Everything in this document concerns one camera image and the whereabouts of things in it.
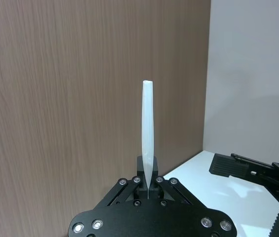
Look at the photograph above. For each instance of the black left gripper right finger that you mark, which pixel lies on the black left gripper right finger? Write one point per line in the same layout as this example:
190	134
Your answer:
174	188

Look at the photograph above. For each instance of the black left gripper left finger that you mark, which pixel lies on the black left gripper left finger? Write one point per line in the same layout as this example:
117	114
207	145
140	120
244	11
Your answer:
127	188

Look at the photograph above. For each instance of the slim white plastic piece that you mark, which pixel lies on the slim white plastic piece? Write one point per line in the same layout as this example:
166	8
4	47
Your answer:
147	128

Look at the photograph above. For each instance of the white table cloth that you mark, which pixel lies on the white table cloth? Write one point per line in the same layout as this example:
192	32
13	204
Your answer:
203	180

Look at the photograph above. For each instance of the brown wood grain panel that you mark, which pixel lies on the brown wood grain panel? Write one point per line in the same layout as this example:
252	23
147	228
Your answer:
68	98

